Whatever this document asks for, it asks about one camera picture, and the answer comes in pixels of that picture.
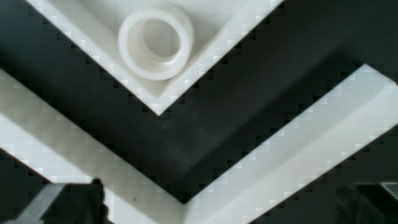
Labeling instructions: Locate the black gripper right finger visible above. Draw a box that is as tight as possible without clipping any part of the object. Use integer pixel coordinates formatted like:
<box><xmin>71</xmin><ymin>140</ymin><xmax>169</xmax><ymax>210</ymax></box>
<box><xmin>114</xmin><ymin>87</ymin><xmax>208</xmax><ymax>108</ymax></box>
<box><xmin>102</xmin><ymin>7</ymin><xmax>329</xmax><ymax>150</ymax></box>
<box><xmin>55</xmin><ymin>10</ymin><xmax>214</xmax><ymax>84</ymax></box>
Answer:
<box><xmin>336</xmin><ymin>182</ymin><xmax>398</xmax><ymax>224</ymax></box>

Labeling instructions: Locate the white obstacle fence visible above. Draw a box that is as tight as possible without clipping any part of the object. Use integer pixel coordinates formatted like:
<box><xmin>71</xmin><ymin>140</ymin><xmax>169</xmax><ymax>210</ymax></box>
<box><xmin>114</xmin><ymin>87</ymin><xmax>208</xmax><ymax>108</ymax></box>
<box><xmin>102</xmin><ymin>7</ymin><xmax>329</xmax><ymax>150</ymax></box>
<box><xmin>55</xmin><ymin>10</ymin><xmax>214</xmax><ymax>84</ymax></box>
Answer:
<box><xmin>0</xmin><ymin>68</ymin><xmax>398</xmax><ymax>224</ymax></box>

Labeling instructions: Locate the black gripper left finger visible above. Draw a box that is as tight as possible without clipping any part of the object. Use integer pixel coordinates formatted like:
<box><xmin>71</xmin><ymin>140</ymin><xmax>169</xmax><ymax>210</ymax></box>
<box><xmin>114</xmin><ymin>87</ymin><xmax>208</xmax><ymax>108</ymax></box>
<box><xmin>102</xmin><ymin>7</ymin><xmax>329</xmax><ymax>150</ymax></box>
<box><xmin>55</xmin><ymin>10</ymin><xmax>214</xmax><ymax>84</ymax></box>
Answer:
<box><xmin>0</xmin><ymin>179</ymin><xmax>111</xmax><ymax>224</ymax></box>

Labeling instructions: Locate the white square tabletop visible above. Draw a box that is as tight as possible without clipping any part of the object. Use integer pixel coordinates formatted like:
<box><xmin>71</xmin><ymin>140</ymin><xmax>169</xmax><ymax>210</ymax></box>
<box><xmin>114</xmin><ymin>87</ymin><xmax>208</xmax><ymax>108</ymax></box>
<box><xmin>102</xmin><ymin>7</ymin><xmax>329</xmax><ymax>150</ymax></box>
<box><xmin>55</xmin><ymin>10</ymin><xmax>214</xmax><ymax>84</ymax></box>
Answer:
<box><xmin>27</xmin><ymin>0</ymin><xmax>285</xmax><ymax>113</ymax></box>

